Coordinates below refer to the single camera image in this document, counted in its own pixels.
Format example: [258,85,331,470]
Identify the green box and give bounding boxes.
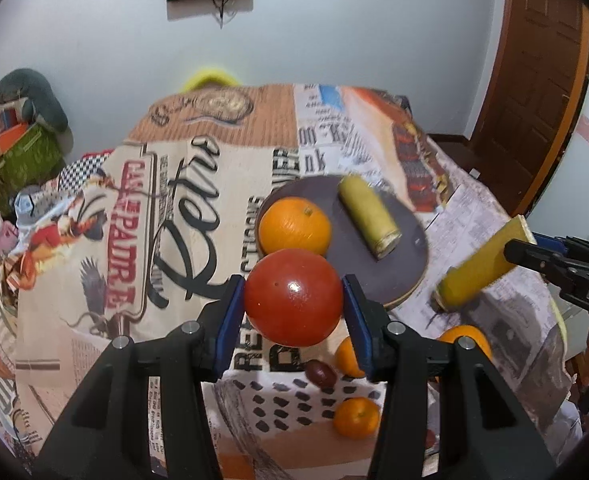
[0,122,65,211]

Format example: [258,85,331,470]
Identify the grey plush toy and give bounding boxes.
[0,67,70,133]

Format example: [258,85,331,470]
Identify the dark red grape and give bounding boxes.
[304,359,337,390]

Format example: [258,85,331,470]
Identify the orange box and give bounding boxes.
[0,105,30,161]

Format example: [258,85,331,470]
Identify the small tangerine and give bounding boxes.
[333,397,381,441]
[335,336,367,379]

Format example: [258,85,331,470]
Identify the large orange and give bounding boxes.
[438,325,493,383]
[258,197,333,257]

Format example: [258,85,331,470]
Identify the dark brown round plate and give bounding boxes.
[257,175,430,308]

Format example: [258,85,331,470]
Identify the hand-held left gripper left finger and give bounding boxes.
[34,274,248,480]

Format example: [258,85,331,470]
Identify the yellow cloth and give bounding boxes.
[548,294,568,342]

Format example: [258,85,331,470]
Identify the printed retro tablecloth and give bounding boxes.
[0,82,582,480]

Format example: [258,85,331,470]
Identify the red tomato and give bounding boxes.
[244,249,345,347]

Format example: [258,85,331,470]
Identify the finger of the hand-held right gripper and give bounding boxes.
[504,239,575,281]
[531,232,589,261]

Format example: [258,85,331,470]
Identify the pale blue soft toy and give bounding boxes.
[14,187,51,231]

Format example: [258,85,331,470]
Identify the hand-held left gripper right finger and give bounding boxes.
[341,274,557,480]

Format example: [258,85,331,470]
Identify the hanging black cable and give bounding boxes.
[212,0,236,29]

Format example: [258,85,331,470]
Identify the brown wooden door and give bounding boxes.
[467,0,589,216]

